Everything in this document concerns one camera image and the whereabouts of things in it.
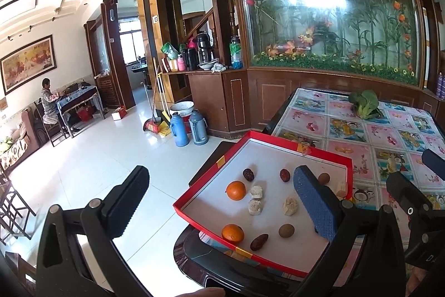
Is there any beige peeled chunk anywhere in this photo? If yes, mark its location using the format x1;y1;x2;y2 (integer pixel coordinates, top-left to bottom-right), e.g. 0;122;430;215
336;180;348;200
282;197;299;216
248;199;263;215
249;185;263;200

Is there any green leafy vegetable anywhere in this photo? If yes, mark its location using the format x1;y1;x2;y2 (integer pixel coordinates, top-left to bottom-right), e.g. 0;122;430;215
348;90;383;120

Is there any black thermos flask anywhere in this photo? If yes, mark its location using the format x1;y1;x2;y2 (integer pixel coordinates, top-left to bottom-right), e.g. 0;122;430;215
195;32;213;63

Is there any seated person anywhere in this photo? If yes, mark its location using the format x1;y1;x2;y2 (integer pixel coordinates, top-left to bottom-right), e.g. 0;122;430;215
41;78;61;125

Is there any large orange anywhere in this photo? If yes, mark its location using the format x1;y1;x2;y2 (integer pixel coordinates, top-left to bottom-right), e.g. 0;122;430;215
226;181;247;201

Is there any grey thermos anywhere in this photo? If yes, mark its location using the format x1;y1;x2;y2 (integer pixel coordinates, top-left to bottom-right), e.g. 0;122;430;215
189;109;208;146

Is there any purple bottle left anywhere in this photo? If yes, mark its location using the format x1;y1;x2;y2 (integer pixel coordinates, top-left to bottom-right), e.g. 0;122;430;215
436;72;445;99

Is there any blue thermos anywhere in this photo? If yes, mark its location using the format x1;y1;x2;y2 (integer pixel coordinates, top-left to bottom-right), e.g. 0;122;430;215
170;112;189;147

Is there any flower glass partition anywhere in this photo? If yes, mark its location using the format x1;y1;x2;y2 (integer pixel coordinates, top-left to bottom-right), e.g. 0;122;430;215
243;0;419;85

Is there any green label water bottle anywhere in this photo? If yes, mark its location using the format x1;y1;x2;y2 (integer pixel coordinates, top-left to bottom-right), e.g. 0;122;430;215
229;35;243;69

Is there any framed wall painting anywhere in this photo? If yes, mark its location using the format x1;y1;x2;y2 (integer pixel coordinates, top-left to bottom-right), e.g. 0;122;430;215
1;35;56;95

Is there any red white shallow box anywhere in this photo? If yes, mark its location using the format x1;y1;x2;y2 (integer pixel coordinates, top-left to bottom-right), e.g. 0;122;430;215
174;131;353;278

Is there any small dining table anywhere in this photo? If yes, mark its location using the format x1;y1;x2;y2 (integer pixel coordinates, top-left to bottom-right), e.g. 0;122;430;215
56;86;105;138

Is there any white basin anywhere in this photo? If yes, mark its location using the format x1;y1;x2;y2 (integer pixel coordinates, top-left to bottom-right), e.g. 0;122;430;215
170;101;195;117

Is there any pink bottle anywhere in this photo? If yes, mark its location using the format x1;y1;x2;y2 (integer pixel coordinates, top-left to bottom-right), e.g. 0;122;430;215
177;55;187;72

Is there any broom with dustpan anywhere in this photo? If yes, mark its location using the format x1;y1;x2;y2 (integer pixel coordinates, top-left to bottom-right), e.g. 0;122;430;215
143;59;171;137

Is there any fruit pattern tablecloth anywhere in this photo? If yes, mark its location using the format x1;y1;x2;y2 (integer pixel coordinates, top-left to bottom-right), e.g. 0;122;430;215
267;88;444;244

